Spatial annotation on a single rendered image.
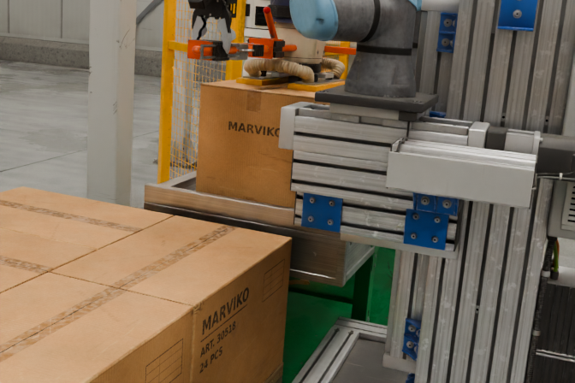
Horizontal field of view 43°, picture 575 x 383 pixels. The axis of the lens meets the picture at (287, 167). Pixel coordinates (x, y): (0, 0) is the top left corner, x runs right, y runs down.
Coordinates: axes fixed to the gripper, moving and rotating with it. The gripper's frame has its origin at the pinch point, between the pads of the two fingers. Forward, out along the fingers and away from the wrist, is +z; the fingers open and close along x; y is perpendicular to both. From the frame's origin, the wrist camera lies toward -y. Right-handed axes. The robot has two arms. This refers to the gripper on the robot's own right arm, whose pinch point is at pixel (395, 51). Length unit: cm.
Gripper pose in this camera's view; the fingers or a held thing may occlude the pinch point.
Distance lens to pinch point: 274.1
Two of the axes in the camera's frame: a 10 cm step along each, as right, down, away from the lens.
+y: -4.1, 1.7, -9.0
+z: -0.7, 9.7, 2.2
